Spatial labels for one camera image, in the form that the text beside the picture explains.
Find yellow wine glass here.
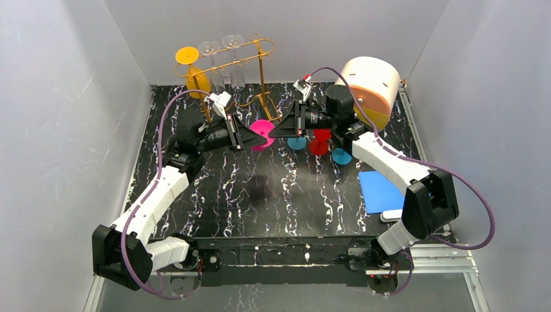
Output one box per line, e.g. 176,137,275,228
173,47,211,101

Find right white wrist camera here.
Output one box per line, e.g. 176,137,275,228
293,75,313,103

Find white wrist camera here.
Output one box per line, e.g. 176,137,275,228
293,75,313,103
207,91,231,120

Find round pastel drawer cabinet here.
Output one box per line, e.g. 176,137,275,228
340,57,400,131

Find clear wine glass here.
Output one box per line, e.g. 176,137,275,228
198,40,225,94
222,34,245,91

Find clear wine glass right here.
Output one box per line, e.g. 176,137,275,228
222,34,245,91

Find magenta wine glass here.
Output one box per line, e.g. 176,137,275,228
250,120,275,151

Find red wine glass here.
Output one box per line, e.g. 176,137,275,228
309,129,331,156

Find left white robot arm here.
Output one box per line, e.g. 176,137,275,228
92,112,269,291

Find small white bar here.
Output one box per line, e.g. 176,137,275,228
379,209,402,223

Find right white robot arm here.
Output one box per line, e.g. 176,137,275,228
269,84,459,265

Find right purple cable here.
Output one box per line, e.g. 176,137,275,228
303,67,496,298

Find light blue wine glass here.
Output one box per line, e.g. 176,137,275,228
287,137,307,150

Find clear wine glass left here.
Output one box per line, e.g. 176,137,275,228
198,40,225,94

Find gold wire wine glass rack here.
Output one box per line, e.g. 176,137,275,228
191,33,281,121

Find blue flat board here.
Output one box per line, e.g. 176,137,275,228
358,171,404,215

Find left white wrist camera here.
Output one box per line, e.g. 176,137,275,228
207,91,231,120

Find teal blue wine glass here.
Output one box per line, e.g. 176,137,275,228
331,148,352,165

